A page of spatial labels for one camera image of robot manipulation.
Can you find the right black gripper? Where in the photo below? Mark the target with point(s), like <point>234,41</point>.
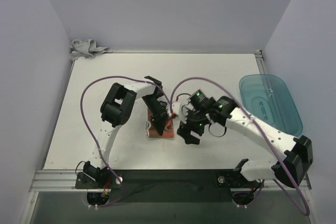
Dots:
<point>190,130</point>

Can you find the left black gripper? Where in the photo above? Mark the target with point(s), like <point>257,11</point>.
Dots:
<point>159,115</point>

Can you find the orange brown bear towel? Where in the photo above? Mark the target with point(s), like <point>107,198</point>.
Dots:
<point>158,128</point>

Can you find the grey towel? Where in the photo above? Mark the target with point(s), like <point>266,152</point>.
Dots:
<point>87,49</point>

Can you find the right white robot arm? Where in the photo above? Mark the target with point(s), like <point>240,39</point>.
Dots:
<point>292,156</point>

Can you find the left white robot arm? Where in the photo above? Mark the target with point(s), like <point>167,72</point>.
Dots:
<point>116,109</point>

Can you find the teal plastic tray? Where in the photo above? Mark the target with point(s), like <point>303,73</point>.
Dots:
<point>249,93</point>

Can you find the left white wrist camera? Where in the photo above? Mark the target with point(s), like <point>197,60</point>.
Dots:
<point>168,110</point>

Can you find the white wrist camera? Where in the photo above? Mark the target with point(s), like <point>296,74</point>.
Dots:
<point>180,110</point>
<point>168,110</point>

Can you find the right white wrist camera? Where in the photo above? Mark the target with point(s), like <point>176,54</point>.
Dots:
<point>180,110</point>

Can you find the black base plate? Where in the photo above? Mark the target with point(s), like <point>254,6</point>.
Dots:
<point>164,193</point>

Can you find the aluminium front frame rail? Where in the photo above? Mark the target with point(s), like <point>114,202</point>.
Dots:
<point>68,180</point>

